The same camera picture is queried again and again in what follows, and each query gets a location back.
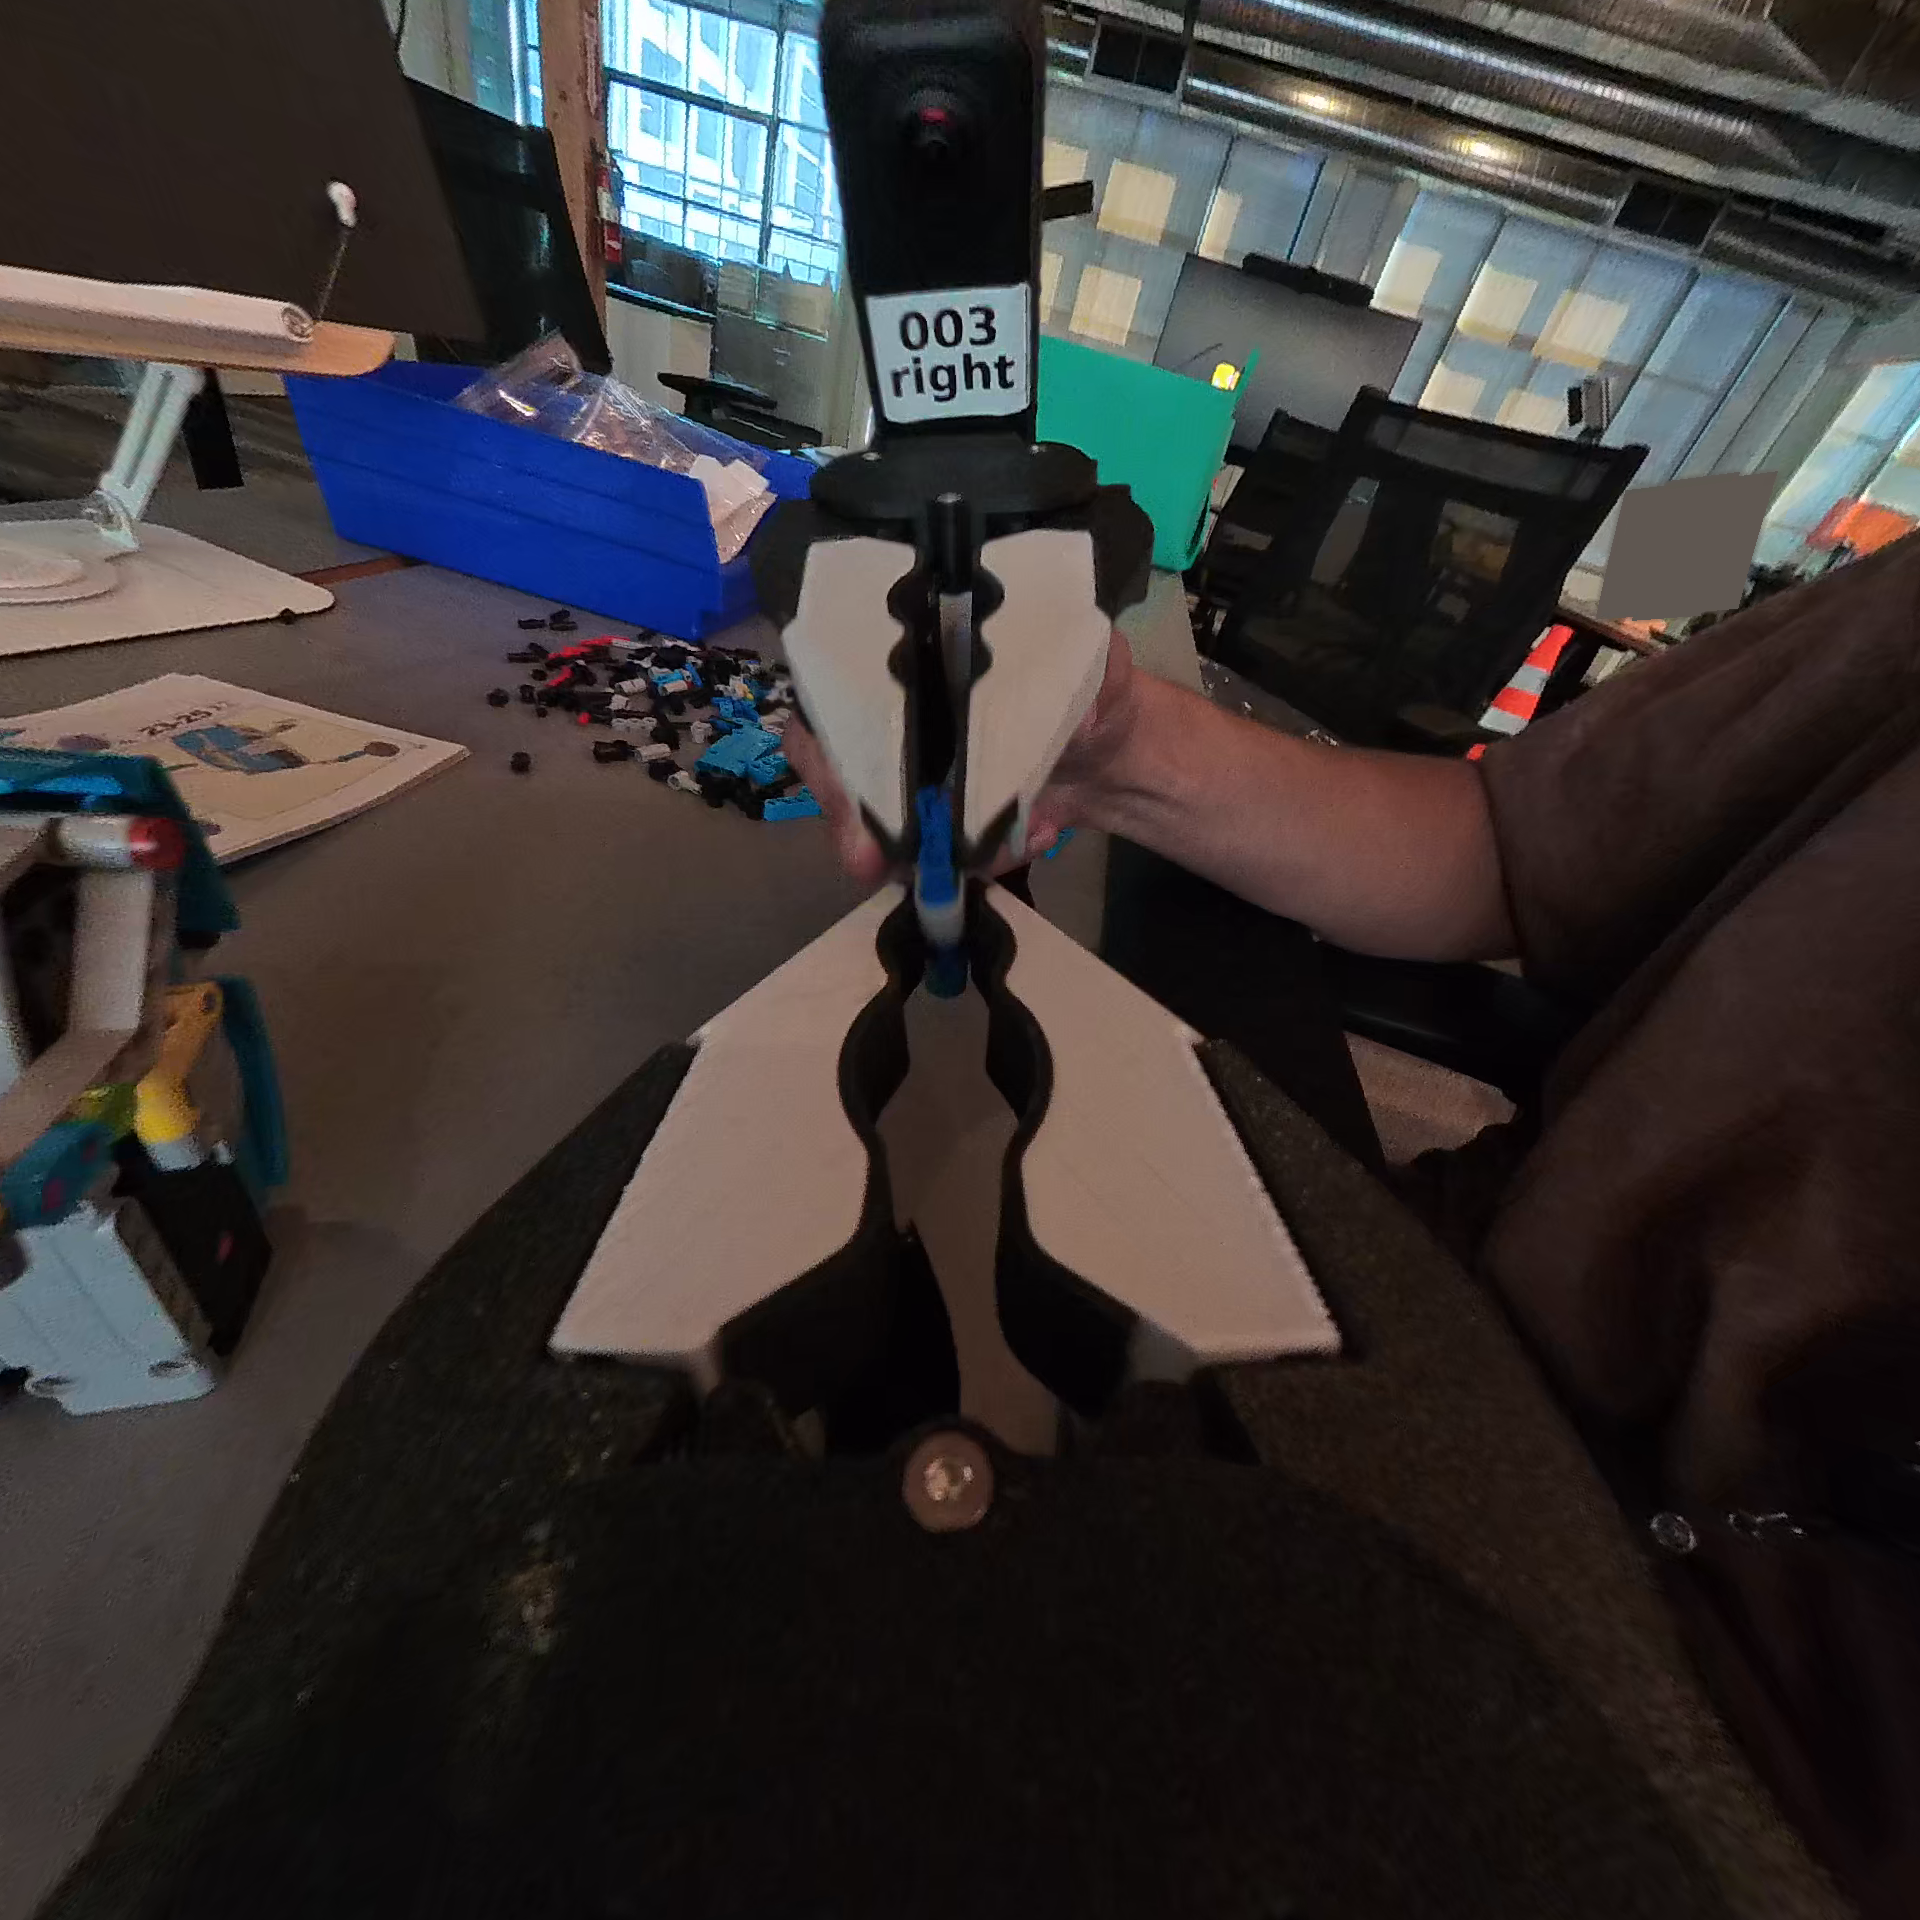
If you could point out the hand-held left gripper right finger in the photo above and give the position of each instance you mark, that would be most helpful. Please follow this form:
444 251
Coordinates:
1154 1185

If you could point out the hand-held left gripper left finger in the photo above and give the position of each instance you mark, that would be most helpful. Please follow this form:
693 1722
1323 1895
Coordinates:
720 1200

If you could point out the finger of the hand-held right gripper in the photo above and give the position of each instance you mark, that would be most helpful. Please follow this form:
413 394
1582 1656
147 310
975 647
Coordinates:
848 675
1050 660

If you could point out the pile of toy brick parts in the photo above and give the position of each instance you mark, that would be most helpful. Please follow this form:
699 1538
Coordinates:
734 751

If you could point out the small blue pin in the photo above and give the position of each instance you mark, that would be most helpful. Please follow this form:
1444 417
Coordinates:
932 833
943 918

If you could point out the toy brick robot model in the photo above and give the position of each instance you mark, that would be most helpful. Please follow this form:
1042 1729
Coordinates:
91 1290

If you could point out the person's right forearm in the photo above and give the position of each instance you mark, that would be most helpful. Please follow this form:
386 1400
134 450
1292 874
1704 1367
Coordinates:
1351 824

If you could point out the person's right hand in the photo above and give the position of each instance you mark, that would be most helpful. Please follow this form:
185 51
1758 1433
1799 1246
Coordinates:
1119 735

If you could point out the large grid window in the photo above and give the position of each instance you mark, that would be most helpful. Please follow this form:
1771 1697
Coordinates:
704 135

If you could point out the teal storage bin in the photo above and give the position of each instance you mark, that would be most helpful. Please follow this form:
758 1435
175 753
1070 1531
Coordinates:
1110 435

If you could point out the black office chair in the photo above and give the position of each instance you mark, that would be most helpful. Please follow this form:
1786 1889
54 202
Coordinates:
720 398
1425 571

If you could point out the clear plastic bags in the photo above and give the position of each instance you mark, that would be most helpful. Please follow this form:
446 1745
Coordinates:
601 404

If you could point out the blue storage bin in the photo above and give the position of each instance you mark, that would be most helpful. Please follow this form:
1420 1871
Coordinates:
494 495

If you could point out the orange striped traffic cone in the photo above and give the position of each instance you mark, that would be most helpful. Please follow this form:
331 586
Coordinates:
1533 683

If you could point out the instruction booklet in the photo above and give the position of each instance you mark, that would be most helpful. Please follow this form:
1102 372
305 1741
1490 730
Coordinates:
271 751

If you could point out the person's brown shirt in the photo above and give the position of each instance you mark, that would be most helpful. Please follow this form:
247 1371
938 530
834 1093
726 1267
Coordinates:
1725 1050

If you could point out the black screen panel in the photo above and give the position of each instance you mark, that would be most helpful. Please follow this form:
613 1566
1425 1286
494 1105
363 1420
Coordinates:
195 135

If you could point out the white tablet stand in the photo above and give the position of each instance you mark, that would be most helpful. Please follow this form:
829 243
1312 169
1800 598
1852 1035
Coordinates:
150 322

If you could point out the black wall monitor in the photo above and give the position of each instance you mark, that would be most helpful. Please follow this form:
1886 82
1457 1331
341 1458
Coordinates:
1291 344

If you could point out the silver air duct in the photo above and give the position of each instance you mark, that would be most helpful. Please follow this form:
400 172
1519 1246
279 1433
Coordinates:
1500 74

